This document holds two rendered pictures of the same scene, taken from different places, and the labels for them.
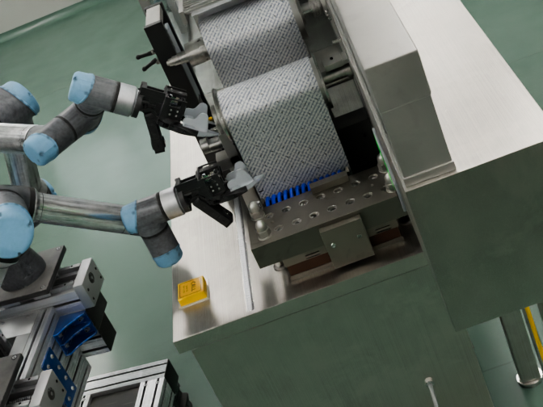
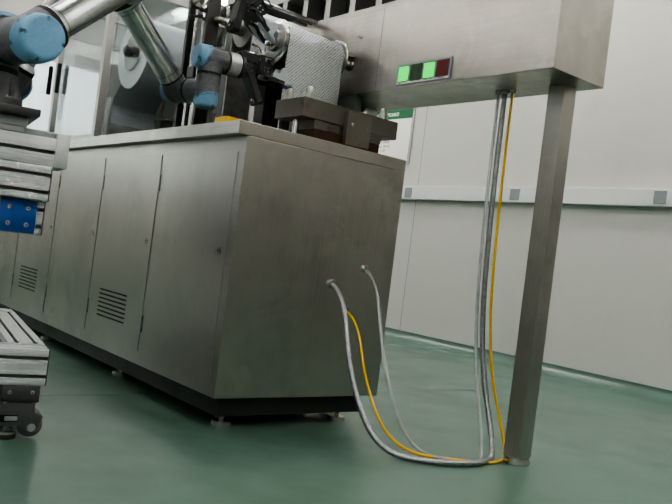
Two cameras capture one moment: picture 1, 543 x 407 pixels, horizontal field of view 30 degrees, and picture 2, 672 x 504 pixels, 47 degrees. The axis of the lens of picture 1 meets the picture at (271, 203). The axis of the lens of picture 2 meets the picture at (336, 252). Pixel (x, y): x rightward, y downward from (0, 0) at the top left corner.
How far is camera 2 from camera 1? 244 cm
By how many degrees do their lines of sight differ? 53
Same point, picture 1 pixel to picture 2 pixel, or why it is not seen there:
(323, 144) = (329, 92)
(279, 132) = (312, 65)
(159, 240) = (216, 79)
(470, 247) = (574, 18)
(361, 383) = (328, 243)
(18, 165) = not seen: hidden behind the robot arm
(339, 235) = (358, 120)
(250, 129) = (299, 50)
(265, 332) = (297, 155)
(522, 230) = (591, 27)
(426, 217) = not seen: outside the picture
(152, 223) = (219, 62)
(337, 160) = not seen: hidden behind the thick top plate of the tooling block
